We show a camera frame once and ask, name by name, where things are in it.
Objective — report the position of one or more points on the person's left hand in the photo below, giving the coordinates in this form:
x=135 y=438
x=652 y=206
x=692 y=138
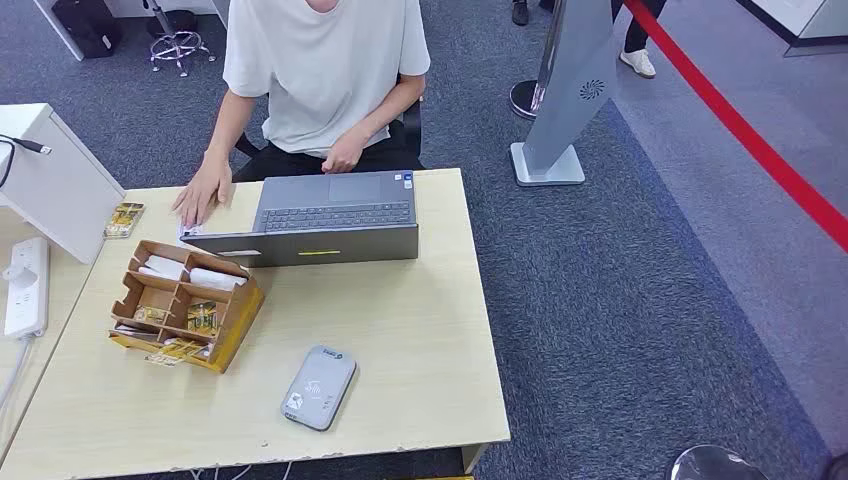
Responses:
x=344 y=154

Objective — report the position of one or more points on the person's right hand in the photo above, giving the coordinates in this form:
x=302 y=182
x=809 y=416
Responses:
x=202 y=192

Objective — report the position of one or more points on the white ID card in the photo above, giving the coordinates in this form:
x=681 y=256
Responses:
x=189 y=232

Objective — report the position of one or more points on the cardboard organizer box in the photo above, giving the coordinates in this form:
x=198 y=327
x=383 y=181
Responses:
x=238 y=311

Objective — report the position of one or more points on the person's left forearm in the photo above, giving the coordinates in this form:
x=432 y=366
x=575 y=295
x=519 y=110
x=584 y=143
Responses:
x=387 y=109

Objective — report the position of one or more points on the person's right forearm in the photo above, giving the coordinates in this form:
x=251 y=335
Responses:
x=222 y=132

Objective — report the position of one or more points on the yellow key card stack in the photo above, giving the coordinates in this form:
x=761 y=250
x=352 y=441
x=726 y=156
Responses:
x=124 y=220

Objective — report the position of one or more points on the white card sleeve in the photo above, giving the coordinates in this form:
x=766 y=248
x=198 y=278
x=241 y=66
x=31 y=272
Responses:
x=162 y=267
x=215 y=279

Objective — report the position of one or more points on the person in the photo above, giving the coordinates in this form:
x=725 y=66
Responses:
x=638 y=63
x=318 y=66
x=520 y=12

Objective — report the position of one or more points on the grey card reader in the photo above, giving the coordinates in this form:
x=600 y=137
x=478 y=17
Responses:
x=318 y=391

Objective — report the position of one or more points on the grey laptop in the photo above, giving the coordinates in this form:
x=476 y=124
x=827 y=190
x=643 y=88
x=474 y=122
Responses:
x=331 y=199

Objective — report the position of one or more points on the black office chair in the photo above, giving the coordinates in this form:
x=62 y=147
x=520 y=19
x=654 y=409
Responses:
x=411 y=126

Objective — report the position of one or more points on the white cabinet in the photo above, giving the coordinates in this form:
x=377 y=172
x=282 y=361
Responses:
x=60 y=192

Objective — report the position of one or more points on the chrome stool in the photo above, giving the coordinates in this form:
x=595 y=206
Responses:
x=156 y=14

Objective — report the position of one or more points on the white power plug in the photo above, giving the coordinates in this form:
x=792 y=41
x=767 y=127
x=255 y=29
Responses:
x=18 y=273

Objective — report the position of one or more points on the black bag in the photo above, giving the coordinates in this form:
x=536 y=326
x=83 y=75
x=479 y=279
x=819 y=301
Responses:
x=86 y=26

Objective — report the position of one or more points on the white power strip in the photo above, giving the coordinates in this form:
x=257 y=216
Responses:
x=30 y=305

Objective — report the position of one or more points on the white desk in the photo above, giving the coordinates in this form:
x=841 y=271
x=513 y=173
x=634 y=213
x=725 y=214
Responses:
x=63 y=33

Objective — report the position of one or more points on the grey kiosk stand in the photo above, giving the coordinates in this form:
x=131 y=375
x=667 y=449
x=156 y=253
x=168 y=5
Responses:
x=570 y=99

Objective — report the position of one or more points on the red barrier belt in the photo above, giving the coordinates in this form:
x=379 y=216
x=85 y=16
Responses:
x=729 y=119

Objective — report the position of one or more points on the white counter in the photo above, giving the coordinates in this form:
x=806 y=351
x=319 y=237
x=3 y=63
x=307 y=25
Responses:
x=815 y=16

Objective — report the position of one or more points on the chrome stanchion post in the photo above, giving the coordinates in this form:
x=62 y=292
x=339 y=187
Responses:
x=523 y=99

